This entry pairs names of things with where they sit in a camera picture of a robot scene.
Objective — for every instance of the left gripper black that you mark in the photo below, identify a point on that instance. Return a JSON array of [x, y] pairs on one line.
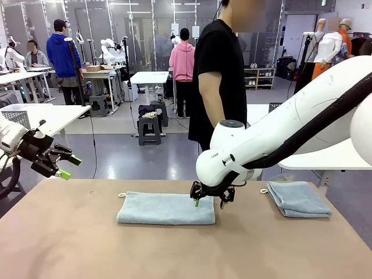
[[37, 148]]

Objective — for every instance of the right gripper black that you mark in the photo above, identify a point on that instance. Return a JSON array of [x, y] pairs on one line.
[[216, 192]]

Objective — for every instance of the light blue terry towel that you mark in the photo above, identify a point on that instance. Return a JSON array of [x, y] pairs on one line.
[[165, 207], [299, 199]]

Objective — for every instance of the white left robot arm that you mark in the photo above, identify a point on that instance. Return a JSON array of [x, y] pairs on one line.
[[10, 135]]

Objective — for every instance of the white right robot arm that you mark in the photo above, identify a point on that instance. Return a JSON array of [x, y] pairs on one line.
[[276, 130]]

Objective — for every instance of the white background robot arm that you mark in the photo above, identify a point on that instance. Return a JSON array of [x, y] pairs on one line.
[[109, 48], [11, 56]]

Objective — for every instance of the person's right forearm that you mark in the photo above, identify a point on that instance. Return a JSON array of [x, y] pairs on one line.
[[210, 98]]

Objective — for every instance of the white perforated plastic basket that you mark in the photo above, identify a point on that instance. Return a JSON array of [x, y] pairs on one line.
[[16, 116]]

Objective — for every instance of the grey perforated plastic basket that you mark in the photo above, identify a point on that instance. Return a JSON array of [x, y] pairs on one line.
[[275, 107]]

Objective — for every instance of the white desk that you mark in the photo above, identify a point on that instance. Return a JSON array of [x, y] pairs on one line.
[[100, 74], [58, 114], [20, 77], [334, 157], [149, 77]]

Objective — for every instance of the grey plastic step stool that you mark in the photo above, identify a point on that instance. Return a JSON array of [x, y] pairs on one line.
[[149, 132], [162, 113], [98, 106]]

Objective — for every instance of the black tripod stand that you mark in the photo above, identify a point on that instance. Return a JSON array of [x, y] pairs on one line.
[[77, 72], [125, 58]]

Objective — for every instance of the cream cloth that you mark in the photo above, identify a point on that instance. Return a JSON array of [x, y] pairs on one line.
[[148, 115]]

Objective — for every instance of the brown cardboard box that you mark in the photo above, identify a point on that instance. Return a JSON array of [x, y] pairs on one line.
[[97, 68]]

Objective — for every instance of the white computer tower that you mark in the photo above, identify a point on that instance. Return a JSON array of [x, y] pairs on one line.
[[132, 91]]

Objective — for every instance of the dark purple garment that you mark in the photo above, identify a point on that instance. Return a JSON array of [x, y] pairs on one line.
[[146, 109]]

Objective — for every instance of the seated person in grey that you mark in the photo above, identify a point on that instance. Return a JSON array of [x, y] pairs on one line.
[[36, 58]]

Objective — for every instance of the man in blue hoodie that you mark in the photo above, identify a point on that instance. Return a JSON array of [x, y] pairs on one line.
[[62, 55]]

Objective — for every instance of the wooden shoe rack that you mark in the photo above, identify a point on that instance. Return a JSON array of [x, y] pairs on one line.
[[259, 78]]

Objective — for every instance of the person in black clothes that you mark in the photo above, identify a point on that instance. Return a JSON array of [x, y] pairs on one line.
[[221, 58]]

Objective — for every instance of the person in pink hoodie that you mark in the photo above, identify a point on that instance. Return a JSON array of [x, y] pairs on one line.
[[181, 61]]

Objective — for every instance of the black bags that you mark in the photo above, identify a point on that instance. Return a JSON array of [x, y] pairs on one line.
[[286, 68]]

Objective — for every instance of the person in white shirt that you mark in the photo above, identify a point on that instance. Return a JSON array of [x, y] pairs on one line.
[[331, 46]]

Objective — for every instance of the white mannequin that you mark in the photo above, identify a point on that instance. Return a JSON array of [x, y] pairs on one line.
[[321, 25]]

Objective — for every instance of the person in orange shirt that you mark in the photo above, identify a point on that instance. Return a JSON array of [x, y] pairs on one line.
[[346, 36]]

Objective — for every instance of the clothes rack with garments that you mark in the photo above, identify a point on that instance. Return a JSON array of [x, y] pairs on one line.
[[361, 43]]

